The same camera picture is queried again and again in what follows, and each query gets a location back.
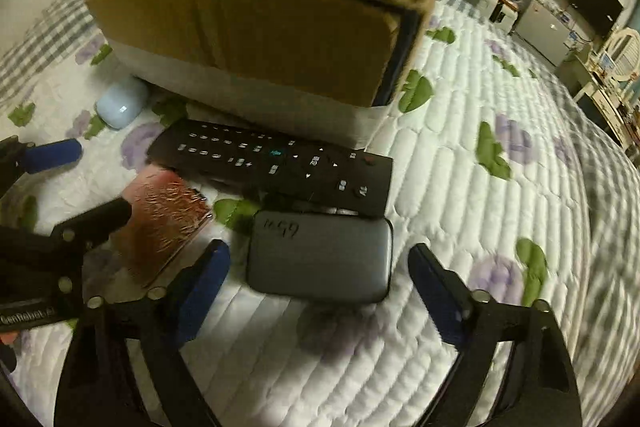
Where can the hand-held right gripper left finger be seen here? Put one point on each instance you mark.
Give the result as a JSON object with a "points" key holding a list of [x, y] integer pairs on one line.
{"points": [[202, 287]]}

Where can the copper metallic card case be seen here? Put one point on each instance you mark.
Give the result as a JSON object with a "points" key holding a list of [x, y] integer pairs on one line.
{"points": [[160, 222]]}

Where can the cream dressing table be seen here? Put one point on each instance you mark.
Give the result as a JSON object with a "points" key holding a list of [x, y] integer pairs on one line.
{"points": [[607, 104]]}

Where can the white small fridge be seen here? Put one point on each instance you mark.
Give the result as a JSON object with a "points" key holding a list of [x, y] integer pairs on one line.
{"points": [[542, 29]]}

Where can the black remote control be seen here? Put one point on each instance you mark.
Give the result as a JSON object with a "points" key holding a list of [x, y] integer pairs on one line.
{"points": [[280, 162]]}

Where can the white floral quilt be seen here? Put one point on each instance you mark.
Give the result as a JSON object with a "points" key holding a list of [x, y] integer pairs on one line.
{"points": [[475, 217]]}

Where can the brown cardboard box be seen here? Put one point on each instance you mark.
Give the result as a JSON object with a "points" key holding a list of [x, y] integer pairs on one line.
{"points": [[260, 37]]}

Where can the oval dressing mirror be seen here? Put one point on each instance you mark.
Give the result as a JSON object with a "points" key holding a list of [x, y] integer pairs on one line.
{"points": [[625, 54]]}

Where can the grey rounded hard case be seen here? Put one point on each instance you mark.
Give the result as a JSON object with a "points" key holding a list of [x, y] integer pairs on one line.
{"points": [[320, 257]]}

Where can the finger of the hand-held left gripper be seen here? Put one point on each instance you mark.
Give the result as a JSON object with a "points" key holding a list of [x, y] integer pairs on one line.
{"points": [[52, 155], [95, 219]]}

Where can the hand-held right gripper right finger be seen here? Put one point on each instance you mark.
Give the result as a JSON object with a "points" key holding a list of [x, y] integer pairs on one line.
{"points": [[437, 297]]}

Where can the light blue earbuds case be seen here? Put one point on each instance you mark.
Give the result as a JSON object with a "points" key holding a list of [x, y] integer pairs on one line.
{"points": [[120, 104]]}

